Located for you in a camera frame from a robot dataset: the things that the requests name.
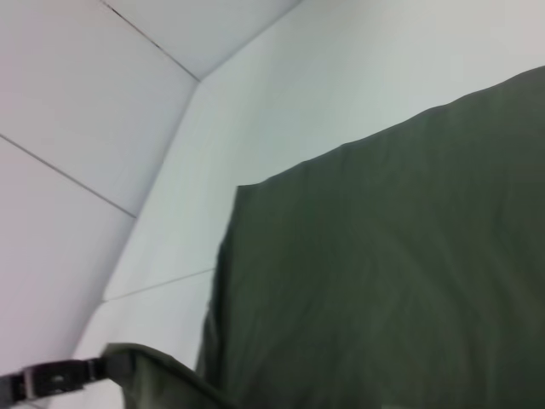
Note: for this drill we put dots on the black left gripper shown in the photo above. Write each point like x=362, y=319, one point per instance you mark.
x=12, y=385

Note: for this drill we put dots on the dark green printed t-shirt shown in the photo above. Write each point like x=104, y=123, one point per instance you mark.
x=383, y=255

